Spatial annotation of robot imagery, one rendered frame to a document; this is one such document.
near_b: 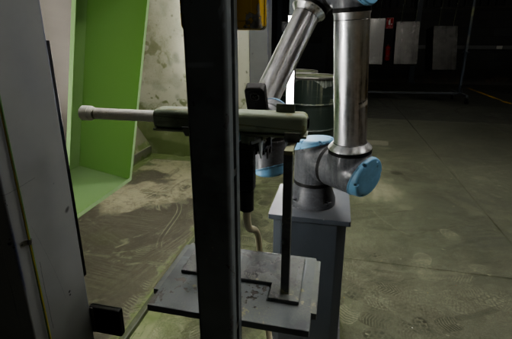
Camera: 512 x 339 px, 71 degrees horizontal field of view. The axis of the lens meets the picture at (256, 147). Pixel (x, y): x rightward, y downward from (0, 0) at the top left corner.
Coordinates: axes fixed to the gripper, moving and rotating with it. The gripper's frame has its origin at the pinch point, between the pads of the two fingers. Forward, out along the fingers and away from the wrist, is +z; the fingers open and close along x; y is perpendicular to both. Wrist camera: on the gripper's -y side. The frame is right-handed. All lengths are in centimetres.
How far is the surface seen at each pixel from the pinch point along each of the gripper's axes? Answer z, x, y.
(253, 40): -276, 61, -17
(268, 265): -1.5, -5.2, 29.5
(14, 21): 2, 47, -22
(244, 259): -2.6, 0.4, 29.5
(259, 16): 14.0, -6.4, -21.4
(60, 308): 4, 47, 46
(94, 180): -102, 116, 60
